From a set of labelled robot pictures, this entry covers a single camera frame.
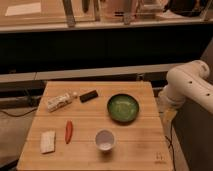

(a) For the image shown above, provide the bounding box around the green bowl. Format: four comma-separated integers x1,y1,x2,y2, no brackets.
107,94,140,123

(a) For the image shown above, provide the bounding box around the black cable on floor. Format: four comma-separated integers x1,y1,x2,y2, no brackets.
0,107,38,118

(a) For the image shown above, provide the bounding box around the black eraser block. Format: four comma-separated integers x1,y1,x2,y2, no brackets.
80,90,98,103

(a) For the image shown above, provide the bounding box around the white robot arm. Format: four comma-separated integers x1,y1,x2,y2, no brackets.
159,60,213,114

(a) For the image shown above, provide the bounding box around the white cup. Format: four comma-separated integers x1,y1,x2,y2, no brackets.
95,130,115,152

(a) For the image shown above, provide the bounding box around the white paper sheet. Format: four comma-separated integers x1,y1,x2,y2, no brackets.
5,2,41,16

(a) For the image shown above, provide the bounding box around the white sponge block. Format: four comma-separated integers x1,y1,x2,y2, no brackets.
40,131,56,154

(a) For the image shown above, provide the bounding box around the metal frame post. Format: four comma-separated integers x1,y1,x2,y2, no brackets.
62,0,75,27

